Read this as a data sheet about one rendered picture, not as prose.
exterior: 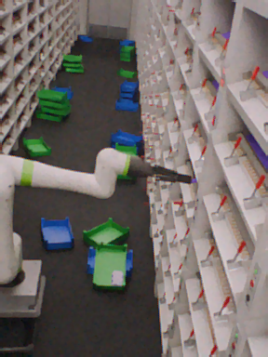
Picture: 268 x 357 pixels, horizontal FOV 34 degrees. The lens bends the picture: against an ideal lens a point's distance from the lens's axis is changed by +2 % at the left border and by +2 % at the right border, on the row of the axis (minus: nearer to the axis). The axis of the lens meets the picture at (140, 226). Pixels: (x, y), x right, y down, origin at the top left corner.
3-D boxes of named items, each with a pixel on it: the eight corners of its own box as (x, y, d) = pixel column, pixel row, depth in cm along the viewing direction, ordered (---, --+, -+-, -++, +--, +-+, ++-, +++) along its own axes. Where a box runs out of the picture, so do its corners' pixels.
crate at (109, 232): (101, 251, 316) (102, 242, 311) (82, 240, 325) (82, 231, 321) (128, 236, 336) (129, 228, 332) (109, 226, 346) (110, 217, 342)
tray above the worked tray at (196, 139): (201, 194, 173) (194, 163, 166) (184, 138, 224) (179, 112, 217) (253, 180, 170) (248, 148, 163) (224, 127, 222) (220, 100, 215)
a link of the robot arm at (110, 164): (98, 151, 185) (100, 141, 195) (92, 178, 191) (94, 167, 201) (130, 158, 188) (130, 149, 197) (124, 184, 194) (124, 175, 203)
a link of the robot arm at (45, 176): (33, 167, 185) (35, 156, 194) (30, 191, 190) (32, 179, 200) (118, 183, 194) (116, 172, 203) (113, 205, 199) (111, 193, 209)
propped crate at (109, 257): (124, 290, 282) (125, 284, 275) (92, 288, 280) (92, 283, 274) (126, 249, 298) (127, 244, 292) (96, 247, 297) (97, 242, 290)
